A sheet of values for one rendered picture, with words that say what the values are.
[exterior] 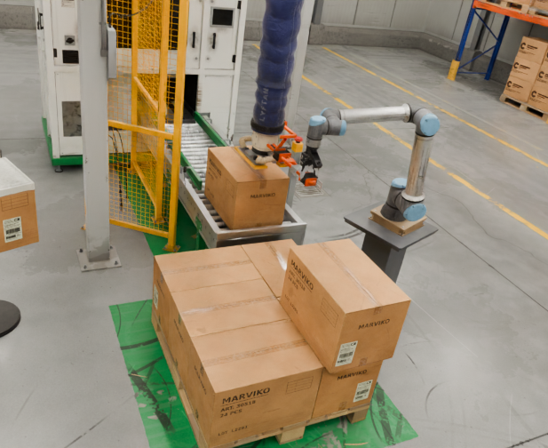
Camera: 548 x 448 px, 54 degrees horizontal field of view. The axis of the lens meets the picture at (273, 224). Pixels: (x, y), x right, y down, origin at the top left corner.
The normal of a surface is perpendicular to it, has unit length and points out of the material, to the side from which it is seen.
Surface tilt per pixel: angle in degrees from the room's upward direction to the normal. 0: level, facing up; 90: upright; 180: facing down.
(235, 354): 0
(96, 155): 90
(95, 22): 90
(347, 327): 90
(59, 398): 0
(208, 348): 0
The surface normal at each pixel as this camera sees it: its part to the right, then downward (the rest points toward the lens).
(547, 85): -0.92, 0.14
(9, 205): 0.70, 0.44
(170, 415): 0.14, -0.86
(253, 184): 0.43, 0.50
